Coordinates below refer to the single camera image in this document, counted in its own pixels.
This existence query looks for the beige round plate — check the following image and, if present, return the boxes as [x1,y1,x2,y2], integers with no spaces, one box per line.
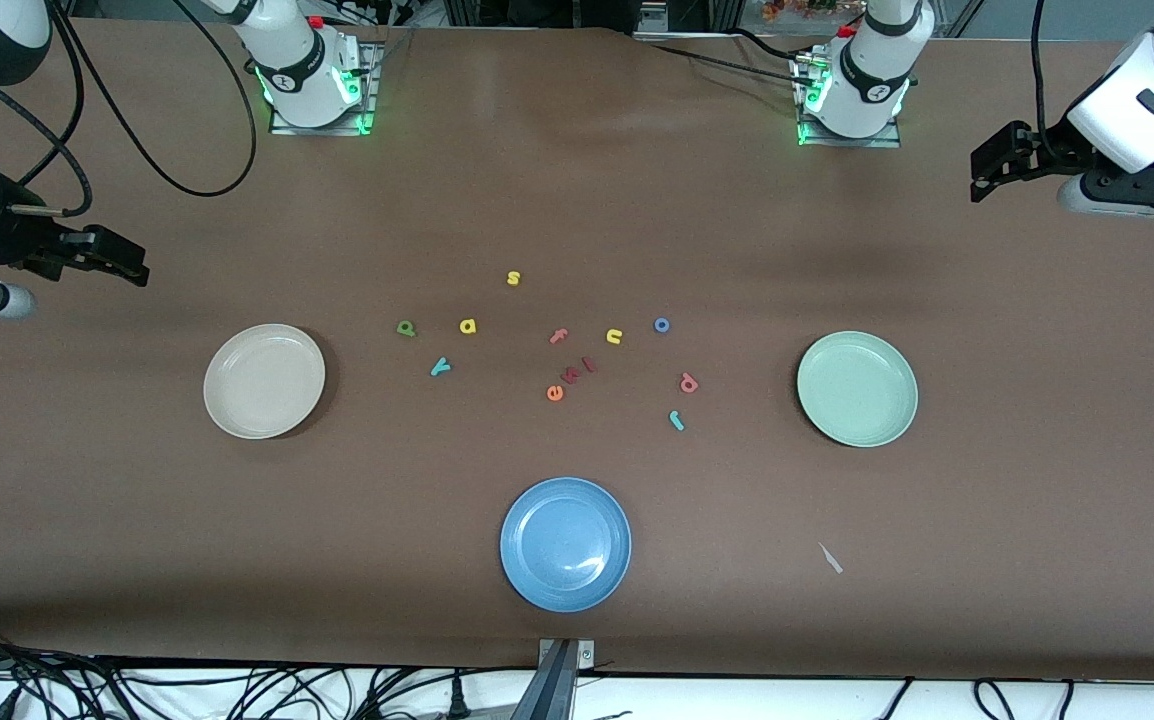
[203,323,327,441]

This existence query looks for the orange flower bunch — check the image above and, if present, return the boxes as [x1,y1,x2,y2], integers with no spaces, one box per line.
[762,0,863,23]

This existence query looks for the pale green round plate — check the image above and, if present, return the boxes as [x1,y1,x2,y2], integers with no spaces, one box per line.
[796,331,920,448]

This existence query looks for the blue round plate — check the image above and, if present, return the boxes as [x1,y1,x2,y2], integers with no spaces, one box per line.
[499,477,633,613]

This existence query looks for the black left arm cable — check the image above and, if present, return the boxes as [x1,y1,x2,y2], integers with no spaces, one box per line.
[1030,0,1053,136]

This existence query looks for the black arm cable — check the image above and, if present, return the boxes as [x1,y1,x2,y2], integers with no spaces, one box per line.
[0,0,259,218]
[1030,0,1053,136]

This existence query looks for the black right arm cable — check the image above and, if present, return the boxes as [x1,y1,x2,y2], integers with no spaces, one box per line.
[0,0,259,218]

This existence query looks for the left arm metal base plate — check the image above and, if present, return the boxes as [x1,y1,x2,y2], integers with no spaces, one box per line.
[790,50,903,149]

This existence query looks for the black base cable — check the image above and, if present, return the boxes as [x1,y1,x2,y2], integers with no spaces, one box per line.
[632,28,818,96]

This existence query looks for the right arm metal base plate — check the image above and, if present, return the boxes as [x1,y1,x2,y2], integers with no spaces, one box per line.
[269,40,383,136]

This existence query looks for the tangled black floor cables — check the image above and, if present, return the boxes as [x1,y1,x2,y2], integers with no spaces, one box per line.
[0,618,538,720]

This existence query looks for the grey metal camera post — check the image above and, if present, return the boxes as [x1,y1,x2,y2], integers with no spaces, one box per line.
[512,638,598,720]

